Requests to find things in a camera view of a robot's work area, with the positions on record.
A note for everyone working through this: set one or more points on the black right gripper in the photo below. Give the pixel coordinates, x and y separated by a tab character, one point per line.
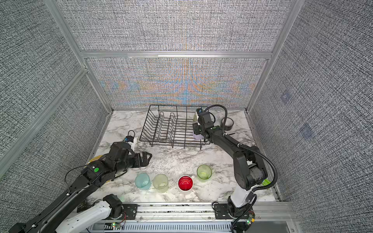
195	128

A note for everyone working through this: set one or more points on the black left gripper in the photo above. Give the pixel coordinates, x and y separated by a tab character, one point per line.
139	163

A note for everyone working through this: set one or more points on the teal frosted cup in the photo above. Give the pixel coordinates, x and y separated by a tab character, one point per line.
142	181

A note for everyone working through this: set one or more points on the black wire dish rack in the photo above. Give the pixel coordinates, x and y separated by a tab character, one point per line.
171	125

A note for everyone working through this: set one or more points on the pale yellow-green frosted cup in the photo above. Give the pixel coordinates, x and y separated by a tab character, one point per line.
161	183

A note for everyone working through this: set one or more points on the lilac plastic cup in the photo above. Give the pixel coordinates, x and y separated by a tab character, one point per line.
198	137

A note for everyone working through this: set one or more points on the tall light green cup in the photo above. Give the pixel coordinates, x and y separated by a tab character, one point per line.
196	118

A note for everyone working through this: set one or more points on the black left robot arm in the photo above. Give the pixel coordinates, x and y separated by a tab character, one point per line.
120	158

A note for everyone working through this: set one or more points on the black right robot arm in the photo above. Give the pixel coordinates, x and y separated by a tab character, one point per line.
252	170

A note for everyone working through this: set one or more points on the black tape roll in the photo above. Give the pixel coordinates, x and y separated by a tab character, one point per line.
227	123

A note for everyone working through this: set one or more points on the short green cup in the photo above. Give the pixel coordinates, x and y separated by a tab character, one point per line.
204	173

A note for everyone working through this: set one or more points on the red cup white outside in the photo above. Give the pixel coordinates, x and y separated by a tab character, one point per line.
185	184

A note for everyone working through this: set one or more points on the green marker pen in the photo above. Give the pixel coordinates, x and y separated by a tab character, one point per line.
266	182

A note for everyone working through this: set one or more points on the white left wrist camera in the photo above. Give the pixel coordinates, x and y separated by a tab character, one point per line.
131	139

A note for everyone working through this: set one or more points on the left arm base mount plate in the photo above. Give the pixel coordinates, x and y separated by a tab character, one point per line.
123	212

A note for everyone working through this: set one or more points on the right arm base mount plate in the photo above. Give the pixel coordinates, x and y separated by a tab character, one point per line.
221	211

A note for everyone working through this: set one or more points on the aluminium front rail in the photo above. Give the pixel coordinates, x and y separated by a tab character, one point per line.
182	218

